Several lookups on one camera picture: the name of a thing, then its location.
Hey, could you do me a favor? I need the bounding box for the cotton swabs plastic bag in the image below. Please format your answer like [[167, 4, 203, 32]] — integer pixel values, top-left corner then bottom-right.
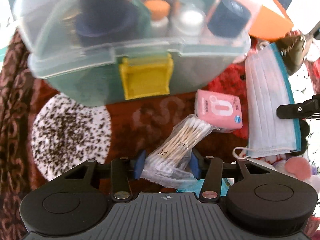
[[141, 114, 219, 190]]

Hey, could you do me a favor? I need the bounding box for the pink tissue pack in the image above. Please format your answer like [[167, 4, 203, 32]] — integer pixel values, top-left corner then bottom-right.
[[195, 89, 243, 133]]

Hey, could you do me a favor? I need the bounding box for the white pink plush toy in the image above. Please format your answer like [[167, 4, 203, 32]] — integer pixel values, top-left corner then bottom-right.
[[260, 154, 319, 193]]

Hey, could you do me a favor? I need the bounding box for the grey red handbag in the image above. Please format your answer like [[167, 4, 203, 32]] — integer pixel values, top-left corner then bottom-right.
[[276, 22, 319, 76]]

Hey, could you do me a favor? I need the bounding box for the yellow box latch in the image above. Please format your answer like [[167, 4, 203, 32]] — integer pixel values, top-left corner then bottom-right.
[[119, 53, 174, 100]]

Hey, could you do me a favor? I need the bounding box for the orange cardboard box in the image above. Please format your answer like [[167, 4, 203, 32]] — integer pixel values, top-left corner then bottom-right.
[[249, 0, 294, 42]]

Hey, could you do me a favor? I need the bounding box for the dark blue bottle cap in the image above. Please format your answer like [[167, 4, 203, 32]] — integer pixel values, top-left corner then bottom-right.
[[207, 0, 251, 38]]

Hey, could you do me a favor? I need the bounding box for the clear plastic storage box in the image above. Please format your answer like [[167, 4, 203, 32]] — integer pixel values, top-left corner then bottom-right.
[[13, 0, 251, 107]]

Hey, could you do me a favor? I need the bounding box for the silver capped jar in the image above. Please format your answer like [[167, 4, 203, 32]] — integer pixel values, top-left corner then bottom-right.
[[169, 0, 206, 37]]

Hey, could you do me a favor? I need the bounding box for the large dark blue jar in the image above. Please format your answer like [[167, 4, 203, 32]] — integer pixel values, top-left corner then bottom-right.
[[75, 0, 138, 47]]

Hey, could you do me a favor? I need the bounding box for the orange capped bottle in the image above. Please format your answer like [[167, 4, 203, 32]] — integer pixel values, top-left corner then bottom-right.
[[144, 0, 171, 37]]

